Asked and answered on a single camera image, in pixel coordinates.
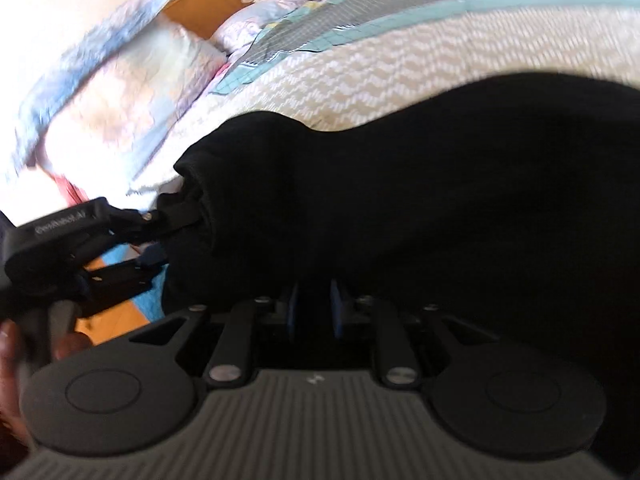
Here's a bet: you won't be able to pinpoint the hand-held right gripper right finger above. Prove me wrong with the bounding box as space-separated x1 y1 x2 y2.
330 280 502 389

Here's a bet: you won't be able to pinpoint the person's left hand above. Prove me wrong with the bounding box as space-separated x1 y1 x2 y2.
0 321 94 452

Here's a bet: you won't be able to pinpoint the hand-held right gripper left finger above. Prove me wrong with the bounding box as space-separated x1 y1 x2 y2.
129 280 301 389

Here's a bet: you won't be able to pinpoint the pink cloth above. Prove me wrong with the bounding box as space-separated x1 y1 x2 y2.
47 174 90 207

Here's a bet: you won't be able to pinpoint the small lilac blue pillow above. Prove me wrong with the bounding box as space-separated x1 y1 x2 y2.
212 0 283 63

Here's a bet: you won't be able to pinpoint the large pastel patterned pillow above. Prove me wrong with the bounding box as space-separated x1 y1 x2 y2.
12 0 228 188

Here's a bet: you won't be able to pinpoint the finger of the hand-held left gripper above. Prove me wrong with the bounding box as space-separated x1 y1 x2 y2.
106 208 166 247
79 244 169 319

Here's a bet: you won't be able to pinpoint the patterned teal grey bed sheet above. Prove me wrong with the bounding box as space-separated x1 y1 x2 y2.
85 0 640 323

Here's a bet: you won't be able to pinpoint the black pants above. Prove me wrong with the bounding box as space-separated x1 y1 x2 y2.
159 72 640 356

